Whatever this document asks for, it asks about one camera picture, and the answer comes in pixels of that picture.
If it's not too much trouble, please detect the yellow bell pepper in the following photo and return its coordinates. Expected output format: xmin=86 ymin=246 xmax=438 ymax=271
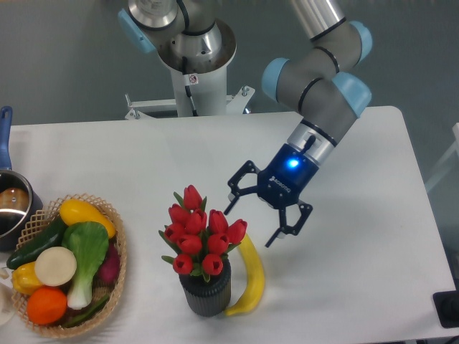
xmin=11 ymin=262 xmax=44 ymax=295

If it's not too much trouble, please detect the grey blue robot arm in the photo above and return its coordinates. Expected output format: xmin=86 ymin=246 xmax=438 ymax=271
xmin=118 ymin=1 xmax=372 ymax=237

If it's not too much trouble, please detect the red tulip bouquet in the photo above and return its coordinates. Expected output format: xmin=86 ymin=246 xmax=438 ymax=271
xmin=158 ymin=185 xmax=247 ymax=283

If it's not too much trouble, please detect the blue handled saucepan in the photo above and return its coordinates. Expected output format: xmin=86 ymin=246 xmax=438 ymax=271
xmin=1 ymin=106 xmax=43 ymax=252

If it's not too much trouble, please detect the black device at edge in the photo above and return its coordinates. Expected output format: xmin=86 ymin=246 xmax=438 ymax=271
xmin=432 ymin=290 xmax=458 ymax=328

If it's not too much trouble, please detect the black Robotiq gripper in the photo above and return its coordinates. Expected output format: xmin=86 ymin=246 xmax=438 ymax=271
xmin=223 ymin=143 xmax=319 ymax=249

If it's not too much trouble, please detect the purple sweet potato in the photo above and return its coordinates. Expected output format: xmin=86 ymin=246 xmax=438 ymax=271
xmin=98 ymin=243 xmax=120 ymax=284

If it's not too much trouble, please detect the small white garlic piece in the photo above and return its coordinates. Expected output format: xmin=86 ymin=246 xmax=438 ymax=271
xmin=0 ymin=268 xmax=9 ymax=280

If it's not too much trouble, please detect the round cream bun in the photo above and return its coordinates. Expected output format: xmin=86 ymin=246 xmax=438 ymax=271
xmin=34 ymin=247 xmax=77 ymax=287

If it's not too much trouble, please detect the white plate at edge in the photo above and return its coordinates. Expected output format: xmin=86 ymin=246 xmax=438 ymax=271
xmin=0 ymin=284 xmax=15 ymax=326

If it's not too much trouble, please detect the green chili pepper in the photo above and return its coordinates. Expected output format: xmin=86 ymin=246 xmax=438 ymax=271
xmin=62 ymin=295 xmax=110 ymax=328

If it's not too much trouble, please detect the white frame at right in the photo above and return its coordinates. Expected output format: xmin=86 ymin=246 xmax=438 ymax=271
xmin=425 ymin=123 xmax=458 ymax=193

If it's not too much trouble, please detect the dark green cucumber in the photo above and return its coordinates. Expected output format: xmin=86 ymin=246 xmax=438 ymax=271
xmin=6 ymin=216 xmax=67 ymax=270

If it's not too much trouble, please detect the orange fruit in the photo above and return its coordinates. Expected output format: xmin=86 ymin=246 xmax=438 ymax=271
xmin=27 ymin=286 xmax=67 ymax=325

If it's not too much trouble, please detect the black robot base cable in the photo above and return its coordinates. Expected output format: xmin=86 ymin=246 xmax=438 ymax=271
xmin=181 ymin=56 xmax=199 ymax=118

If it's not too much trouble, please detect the green bok choy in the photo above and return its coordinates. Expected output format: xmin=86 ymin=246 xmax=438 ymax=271
xmin=62 ymin=221 xmax=108 ymax=310

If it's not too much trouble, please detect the yellow squash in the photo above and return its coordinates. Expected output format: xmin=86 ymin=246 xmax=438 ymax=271
xmin=59 ymin=199 xmax=117 ymax=239

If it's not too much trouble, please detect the dark ribbed vase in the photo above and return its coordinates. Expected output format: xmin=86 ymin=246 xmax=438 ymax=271
xmin=179 ymin=259 xmax=232 ymax=317

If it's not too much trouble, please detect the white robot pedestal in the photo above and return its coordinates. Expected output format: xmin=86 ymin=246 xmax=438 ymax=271
xmin=124 ymin=17 xmax=256 ymax=120

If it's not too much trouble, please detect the yellow banana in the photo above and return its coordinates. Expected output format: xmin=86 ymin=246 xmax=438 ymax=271
xmin=224 ymin=234 xmax=265 ymax=317

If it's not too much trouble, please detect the woven wicker basket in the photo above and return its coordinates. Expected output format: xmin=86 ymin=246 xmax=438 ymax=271
xmin=12 ymin=193 xmax=127 ymax=339

